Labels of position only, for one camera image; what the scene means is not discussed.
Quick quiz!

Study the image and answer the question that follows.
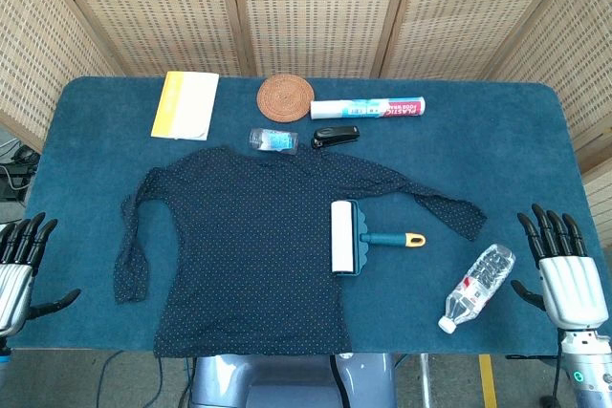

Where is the small clear blue-label bottle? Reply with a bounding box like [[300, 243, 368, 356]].
[[248, 127, 299, 156]]

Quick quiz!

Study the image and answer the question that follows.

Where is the grey-blue robot torso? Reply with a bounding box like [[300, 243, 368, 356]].
[[189, 353, 399, 408]]

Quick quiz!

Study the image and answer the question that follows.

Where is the black cable bundle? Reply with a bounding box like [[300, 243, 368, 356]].
[[0, 138, 43, 204]]

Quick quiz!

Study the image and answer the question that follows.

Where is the blue carpet table mat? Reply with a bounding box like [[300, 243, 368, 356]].
[[6, 75, 607, 357]]

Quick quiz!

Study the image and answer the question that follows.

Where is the clear plastic water bottle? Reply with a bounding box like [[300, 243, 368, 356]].
[[437, 243, 517, 334]]

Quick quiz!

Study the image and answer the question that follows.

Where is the round woven coaster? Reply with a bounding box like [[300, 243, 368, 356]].
[[256, 74, 316, 121]]

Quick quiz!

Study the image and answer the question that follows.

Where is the dark polka dot shirt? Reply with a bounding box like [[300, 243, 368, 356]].
[[113, 145, 489, 360]]

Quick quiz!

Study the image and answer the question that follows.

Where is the bamboo folding screen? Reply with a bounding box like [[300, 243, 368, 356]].
[[0, 0, 612, 237]]

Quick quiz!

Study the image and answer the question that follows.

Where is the blue floor cable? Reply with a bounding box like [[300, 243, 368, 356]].
[[94, 350, 166, 408]]

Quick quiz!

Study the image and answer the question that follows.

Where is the black stapler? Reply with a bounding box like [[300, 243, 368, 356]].
[[310, 125, 361, 150]]

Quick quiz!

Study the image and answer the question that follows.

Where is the teal lint roller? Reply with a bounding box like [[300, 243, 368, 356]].
[[330, 199, 426, 279]]

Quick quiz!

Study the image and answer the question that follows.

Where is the plastic food wrap roll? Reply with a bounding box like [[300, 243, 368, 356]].
[[309, 96, 428, 120]]

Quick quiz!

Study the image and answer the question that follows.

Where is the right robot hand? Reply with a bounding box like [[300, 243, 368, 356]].
[[510, 203, 611, 332]]

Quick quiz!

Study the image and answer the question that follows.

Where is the yellow and white booklet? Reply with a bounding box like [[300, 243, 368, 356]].
[[149, 71, 221, 142]]

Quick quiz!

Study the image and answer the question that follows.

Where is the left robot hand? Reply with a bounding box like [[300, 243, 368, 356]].
[[0, 211, 82, 338]]

